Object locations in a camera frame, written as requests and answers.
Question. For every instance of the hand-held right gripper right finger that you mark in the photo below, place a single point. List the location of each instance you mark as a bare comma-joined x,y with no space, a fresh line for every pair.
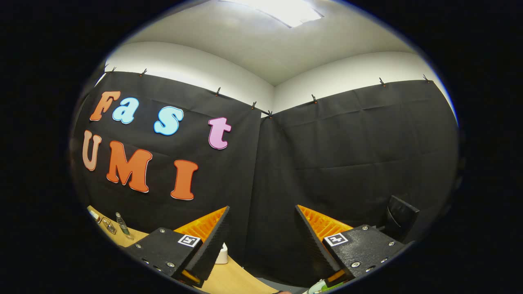
314,245

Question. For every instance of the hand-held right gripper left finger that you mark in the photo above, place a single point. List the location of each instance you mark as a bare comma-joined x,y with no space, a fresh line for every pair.
212,245

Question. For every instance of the white toaster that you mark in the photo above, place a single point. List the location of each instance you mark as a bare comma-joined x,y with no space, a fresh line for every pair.
222,255

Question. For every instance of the black chair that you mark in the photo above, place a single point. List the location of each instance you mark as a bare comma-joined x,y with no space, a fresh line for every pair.
402,216

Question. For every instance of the clear plastic water bottle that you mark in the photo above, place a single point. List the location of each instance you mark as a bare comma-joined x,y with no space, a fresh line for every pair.
121,223

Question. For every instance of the sandwich with lettuce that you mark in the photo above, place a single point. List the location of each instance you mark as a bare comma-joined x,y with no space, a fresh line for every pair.
94,216

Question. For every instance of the row of cloth clips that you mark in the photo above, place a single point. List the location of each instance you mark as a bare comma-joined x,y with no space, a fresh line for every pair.
218,91

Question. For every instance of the large ceiling light panel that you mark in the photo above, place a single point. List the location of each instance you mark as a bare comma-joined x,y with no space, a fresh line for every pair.
286,10

